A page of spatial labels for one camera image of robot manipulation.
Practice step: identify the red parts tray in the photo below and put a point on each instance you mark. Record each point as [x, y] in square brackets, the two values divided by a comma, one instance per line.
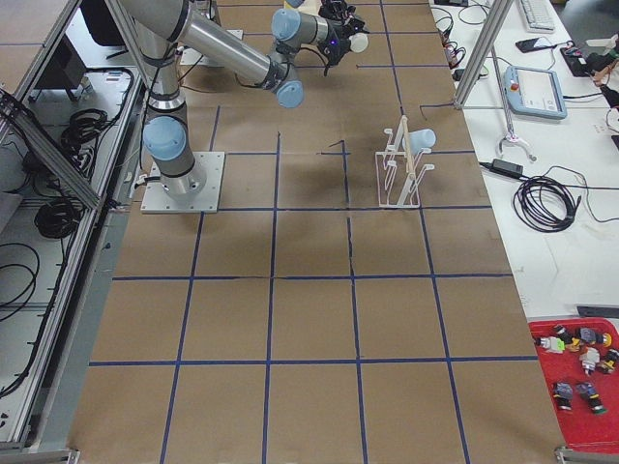
[579, 359]

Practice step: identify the light blue plastic cup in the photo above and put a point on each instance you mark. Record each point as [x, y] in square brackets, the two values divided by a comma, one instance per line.
[419, 140]

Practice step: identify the cream plastic cup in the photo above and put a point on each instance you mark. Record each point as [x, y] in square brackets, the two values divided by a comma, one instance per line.
[358, 42]

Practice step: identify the aluminium frame post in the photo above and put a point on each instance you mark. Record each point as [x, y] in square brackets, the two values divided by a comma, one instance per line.
[481, 49]

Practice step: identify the blue teach pendant tablet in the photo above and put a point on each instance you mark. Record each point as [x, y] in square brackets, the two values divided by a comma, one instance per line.
[534, 92]

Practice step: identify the black smartphone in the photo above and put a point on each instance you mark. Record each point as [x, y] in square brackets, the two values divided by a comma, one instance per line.
[534, 44]

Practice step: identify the black power adapter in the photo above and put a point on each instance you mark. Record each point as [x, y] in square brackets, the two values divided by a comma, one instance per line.
[506, 168]

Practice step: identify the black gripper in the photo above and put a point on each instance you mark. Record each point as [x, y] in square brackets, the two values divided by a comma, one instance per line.
[341, 44]
[336, 9]

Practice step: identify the white wire cup rack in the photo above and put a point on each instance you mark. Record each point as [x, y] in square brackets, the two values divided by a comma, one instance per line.
[399, 173]

